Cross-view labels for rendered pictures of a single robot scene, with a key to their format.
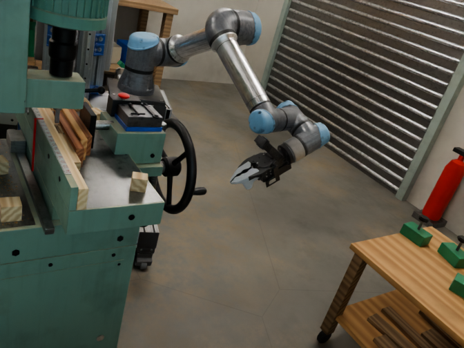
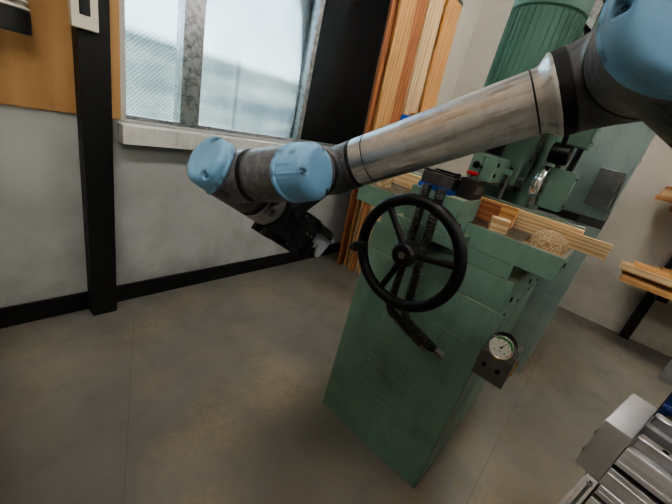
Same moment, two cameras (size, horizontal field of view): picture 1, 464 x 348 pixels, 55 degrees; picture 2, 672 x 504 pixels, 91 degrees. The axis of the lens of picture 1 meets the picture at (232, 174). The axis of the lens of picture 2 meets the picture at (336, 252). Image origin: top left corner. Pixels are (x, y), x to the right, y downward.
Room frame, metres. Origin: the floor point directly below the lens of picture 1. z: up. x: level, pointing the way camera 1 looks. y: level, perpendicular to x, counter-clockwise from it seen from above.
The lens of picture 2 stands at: (1.90, -0.16, 1.07)
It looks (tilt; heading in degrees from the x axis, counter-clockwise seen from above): 22 degrees down; 166
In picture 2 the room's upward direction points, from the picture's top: 14 degrees clockwise
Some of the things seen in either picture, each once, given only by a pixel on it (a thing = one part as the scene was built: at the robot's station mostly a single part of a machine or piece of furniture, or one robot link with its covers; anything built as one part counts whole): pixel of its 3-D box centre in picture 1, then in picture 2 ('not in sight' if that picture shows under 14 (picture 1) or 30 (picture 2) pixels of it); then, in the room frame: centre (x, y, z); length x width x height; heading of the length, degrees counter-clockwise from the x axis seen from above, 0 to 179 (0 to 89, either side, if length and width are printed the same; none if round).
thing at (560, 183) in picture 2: not in sight; (553, 188); (1.00, 0.69, 1.02); 0.09 x 0.07 x 0.12; 39
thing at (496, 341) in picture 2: not in sight; (501, 348); (1.33, 0.45, 0.65); 0.06 x 0.04 x 0.08; 39
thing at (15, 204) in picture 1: (10, 209); not in sight; (0.78, 0.44, 0.82); 0.04 x 0.04 x 0.04; 37
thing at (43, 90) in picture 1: (50, 92); (488, 170); (0.98, 0.47, 1.03); 0.14 x 0.07 x 0.09; 129
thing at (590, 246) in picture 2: (47, 119); (499, 214); (1.06, 0.50, 0.92); 0.54 x 0.02 x 0.04; 39
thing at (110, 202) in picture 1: (97, 152); (448, 221); (1.05, 0.36, 0.87); 0.61 x 0.30 x 0.06; 39
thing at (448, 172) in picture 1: (445, 188); not in sight; (3.09, -1.54, 0.30); 0.19 x 0.18 x 0.60; 129
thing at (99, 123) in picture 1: (98, 125); not in sight; (1.05, 0.36, 0.95); 0.09 x 0.07 x 0.09; 39
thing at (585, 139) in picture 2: not in sight; (585, 120); (0.98, 0.71, 1.23); 0.09 x 0.08 x 0.15; 129
